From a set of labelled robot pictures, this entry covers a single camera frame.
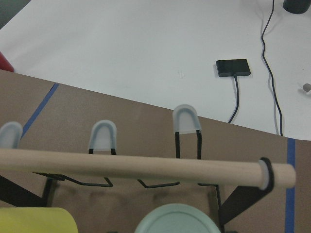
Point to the red object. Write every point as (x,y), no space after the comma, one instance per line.
(5,64)

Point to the black small box device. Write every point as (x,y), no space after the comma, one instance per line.
(233,68)

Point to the yellow cup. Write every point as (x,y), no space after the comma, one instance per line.
(36,220)

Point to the black bottle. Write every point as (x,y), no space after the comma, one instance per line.
(296,6)

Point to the pale green cup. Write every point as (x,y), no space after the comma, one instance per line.
(176,218)

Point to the black wire cup rack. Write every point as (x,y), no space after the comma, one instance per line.
(110,167)

